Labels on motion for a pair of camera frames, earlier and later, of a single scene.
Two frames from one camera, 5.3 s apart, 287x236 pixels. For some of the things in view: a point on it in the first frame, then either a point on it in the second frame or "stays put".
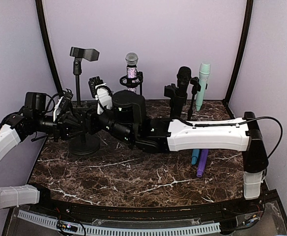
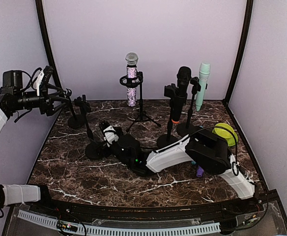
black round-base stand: (84, 147) to (94, 149)
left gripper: (62, 126) to (47, 107)
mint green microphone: (204, 73) stays put
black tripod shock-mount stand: (132, 83) stays put
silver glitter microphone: (131, 59) stays put
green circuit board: (67, 226) stays put
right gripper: (91, 126) to (102, 145)
